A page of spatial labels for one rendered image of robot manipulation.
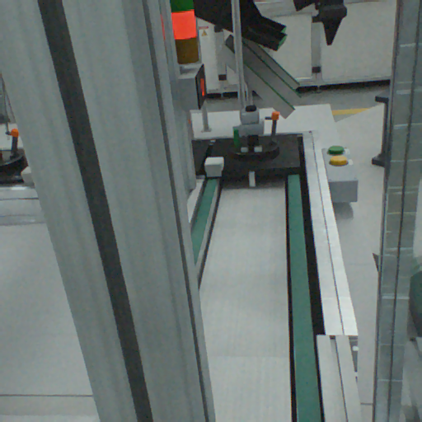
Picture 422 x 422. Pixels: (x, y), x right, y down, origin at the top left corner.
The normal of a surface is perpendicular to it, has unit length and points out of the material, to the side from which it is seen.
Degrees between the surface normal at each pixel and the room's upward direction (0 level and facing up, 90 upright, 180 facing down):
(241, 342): 0
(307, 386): 0
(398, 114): 90
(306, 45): 90
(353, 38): 90
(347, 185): 90
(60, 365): 0
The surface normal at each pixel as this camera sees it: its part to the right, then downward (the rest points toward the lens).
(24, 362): -0.11, -0.88
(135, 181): -0.13, 0.47
